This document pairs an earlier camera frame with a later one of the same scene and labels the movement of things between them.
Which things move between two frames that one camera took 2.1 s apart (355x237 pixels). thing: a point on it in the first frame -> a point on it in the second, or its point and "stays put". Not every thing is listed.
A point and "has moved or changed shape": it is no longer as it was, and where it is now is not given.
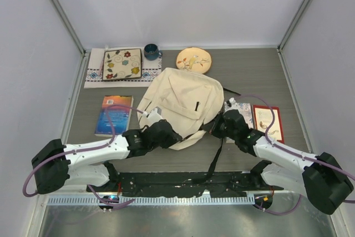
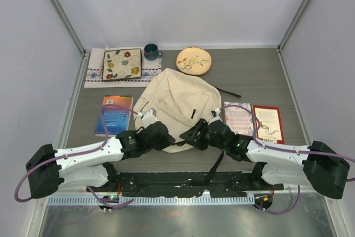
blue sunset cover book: (120, 117) stays put
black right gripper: (213, 125) -> (191, 135)
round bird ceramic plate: (194, 59) stays put
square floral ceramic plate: (122, 64) stays put
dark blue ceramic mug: (151, 52) stays put
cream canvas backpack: (191, 101) has moved or changed shape
